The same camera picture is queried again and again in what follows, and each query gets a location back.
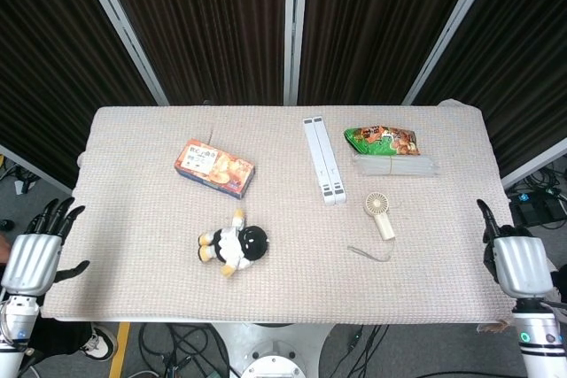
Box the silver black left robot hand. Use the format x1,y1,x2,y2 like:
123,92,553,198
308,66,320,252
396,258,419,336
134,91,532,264
0,197,91,298

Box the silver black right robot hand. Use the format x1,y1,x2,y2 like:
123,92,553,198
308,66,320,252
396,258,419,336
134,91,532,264
476,198,555,300

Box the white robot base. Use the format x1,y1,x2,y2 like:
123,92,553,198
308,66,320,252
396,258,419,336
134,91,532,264
212,322,333,378

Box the white handheld fan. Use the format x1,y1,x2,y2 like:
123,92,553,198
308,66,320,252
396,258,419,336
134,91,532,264
363,191,397,242

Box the black trouser leg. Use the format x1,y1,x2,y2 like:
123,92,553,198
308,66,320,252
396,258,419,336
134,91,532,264
21,318,94,357

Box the black and white sneaker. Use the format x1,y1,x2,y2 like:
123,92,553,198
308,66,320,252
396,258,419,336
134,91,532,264
79,323,119,362

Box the yellow floor tape strip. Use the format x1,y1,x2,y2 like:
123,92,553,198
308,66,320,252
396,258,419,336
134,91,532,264
108,322,132,378

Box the bundle of clear glue sticks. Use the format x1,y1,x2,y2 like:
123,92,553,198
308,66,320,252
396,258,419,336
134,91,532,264
352,152,440,178

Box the green snack bag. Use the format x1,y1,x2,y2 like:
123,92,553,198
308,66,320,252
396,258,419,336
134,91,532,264
343,124,421,157

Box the dark ribbed partition panel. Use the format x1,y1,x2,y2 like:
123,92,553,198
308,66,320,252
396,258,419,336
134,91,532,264
414,0,567,180
0,0,157,184
99,0,287,107
297,0,484,107

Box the orange and blue cookie box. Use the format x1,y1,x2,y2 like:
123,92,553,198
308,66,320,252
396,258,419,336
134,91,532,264
173,137,257,200

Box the beige waffle weave tablecloth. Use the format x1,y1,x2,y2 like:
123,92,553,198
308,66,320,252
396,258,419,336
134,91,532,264
40,101,517,326

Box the white folded laptop stand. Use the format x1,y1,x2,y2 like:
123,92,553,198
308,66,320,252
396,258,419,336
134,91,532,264
302,116,348,207

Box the black plush doll white coat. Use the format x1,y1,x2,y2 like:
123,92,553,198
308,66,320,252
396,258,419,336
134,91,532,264
196,208,271,281

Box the black floor cables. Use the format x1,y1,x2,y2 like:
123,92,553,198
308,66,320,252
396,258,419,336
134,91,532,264
522,160,567,198
0,151,42,197
321,323,391,378
139,323,231,378

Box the white partition frame post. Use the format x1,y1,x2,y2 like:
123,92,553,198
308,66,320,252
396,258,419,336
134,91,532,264
501,136,567,189
0,143,74,196
73,0,170,107
282,0,310,107
401,0,505,107

